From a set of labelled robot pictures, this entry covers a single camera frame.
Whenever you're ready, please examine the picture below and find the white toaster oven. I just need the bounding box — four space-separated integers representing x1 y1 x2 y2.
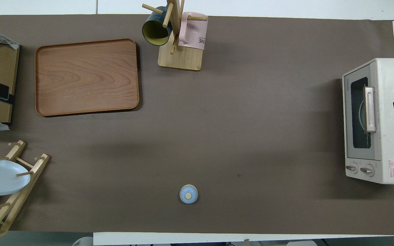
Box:
342 58 394 185

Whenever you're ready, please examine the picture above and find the wooden dish rack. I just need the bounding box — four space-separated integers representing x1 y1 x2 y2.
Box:
0 140 50 242

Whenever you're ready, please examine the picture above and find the oven door handle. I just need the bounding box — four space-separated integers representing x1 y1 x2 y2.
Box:
364 86 377 133

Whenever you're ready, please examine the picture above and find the brown table mat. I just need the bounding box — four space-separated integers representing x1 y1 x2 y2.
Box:
0 14 394 235

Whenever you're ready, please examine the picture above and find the dark blue mug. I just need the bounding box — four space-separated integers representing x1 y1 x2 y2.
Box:
142 6 173 46

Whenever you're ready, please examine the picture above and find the wooden serving tray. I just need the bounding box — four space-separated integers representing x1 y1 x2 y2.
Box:
35 38 140 117

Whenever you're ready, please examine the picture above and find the pink mug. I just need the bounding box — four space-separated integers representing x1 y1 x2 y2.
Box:
179 12 208 50

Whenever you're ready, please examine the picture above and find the blue bell with knob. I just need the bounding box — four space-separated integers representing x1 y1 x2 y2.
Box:
179 184 198 205

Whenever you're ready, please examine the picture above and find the wooden mug tree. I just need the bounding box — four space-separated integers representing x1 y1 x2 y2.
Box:
142 0 208 71

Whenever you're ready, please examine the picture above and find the teal plate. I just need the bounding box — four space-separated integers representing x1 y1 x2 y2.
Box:
358 99 368 134

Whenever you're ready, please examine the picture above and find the glass oven door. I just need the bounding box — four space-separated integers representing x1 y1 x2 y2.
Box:
342 63 382 161

